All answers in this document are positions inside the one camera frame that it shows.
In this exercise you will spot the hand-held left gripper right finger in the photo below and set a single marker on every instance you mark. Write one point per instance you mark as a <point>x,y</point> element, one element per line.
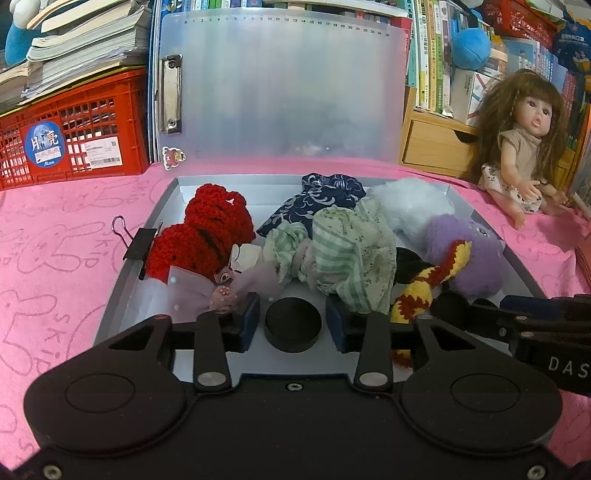
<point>337,323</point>

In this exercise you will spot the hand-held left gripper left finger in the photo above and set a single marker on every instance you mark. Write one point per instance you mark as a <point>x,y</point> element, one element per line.
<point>248,321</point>

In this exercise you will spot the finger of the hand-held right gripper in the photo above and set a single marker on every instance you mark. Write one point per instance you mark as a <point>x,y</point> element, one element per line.
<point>526,303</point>
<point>498,318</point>

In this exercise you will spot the black round lid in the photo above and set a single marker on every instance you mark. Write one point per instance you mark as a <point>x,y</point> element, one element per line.
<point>293,323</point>
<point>452,307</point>

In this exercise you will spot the purple plush toy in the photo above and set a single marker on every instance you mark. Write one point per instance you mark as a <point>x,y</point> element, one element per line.
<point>480,272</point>

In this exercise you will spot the green floral cloth pouch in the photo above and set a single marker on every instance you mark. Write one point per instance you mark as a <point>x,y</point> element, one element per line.
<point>351,258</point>

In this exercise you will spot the pale pink cloth doll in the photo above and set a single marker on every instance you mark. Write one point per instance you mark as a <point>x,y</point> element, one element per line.
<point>189,286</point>

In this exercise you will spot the white cardboard box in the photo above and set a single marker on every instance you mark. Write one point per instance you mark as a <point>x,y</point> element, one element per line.
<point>138,286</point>

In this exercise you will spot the blue floral cloth pouch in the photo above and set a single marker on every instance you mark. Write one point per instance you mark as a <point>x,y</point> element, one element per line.
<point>318,198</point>

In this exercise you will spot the white fluffy plush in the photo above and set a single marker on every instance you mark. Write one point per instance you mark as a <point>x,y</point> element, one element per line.
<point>406,203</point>

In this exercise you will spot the black binder clip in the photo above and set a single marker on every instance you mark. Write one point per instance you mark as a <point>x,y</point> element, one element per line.
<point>143,244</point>

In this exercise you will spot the brown-haired baby doll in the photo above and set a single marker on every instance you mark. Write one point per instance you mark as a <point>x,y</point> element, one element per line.
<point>521,152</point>

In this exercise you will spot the wooden drawer box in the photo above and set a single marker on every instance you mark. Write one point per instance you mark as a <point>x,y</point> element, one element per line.
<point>434,143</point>

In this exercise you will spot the pink rabbit-print blanket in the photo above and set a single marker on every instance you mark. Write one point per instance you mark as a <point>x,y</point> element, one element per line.
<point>55,240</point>

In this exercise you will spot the white printed carton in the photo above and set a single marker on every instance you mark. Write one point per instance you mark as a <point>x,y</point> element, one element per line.
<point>466,92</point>

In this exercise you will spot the translucent plastic file case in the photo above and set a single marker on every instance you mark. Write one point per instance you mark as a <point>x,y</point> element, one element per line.
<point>286,92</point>

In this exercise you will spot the row of blue red books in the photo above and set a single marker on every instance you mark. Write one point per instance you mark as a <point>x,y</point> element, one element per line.
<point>538,60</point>

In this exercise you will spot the red plastic crate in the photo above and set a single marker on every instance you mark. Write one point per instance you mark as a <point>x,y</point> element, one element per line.
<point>92,115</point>

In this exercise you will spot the blue plush ball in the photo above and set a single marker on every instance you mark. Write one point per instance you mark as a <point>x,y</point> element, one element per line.
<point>471,48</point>

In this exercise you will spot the blue printed box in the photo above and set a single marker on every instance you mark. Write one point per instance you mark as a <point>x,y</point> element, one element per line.
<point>572,46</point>

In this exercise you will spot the row of green white books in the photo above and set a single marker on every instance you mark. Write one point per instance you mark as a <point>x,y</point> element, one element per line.
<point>434,50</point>

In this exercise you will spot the red plastic basket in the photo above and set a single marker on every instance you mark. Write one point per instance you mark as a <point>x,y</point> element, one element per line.
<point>521,18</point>

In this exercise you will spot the stack of lying books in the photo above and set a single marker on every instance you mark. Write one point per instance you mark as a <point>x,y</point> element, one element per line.
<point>83,50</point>

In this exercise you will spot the row of books behind clipboard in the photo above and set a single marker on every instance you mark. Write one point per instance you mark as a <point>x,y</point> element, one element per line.
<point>277,4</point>

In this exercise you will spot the blue white plush toy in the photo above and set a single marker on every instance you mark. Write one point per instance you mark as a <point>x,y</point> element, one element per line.
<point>18,41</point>

